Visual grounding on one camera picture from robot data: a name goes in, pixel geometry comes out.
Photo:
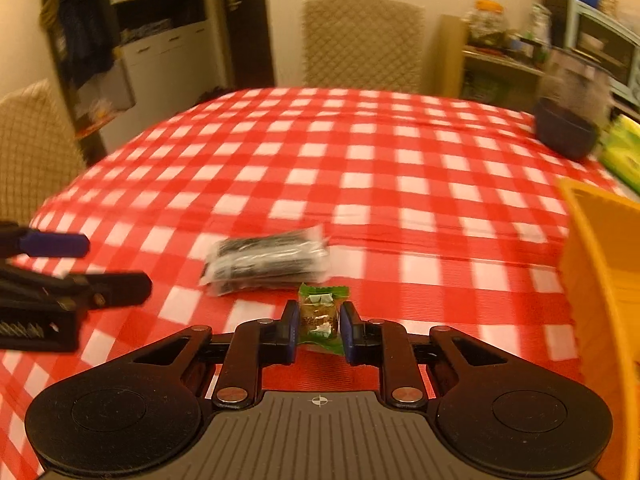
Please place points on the light blue toaster oven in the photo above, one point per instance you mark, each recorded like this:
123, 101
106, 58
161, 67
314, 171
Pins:
613, 46

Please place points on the dark door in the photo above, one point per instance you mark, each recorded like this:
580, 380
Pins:
249, 43

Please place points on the green tissue pack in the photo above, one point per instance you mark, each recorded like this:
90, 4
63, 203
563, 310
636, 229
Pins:
621, 151

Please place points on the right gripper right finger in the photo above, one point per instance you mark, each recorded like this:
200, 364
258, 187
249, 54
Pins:
386, 346

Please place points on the orange plastic tray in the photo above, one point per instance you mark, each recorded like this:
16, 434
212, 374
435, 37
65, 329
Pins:
599, 270

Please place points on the green candy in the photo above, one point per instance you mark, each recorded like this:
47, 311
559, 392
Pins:
319, 317

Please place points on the black seaweed snack pack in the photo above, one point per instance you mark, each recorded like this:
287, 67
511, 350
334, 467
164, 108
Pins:
274, 261

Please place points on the red checkered tablecloth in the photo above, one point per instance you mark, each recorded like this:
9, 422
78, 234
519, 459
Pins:
437, 212

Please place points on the quilted beige chair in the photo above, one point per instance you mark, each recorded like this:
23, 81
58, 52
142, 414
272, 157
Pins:
363, 44
39, 152

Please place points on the quilted beige chair back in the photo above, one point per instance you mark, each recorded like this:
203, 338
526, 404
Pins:
363, 44

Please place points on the white cabinet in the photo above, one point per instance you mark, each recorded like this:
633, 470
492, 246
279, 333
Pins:
126, 65

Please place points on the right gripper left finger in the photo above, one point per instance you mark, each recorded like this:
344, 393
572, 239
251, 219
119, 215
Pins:
253, 346

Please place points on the quilted beige chair left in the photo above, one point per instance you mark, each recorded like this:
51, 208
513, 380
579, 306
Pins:
39, 152

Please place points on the orange lid jar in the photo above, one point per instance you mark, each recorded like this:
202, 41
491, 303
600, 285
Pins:
486, 25

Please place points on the glass jar dark contents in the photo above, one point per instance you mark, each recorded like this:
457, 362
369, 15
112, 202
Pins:
573, 103

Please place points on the wooden shelf unit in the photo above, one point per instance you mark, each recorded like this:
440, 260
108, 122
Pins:
464, 72

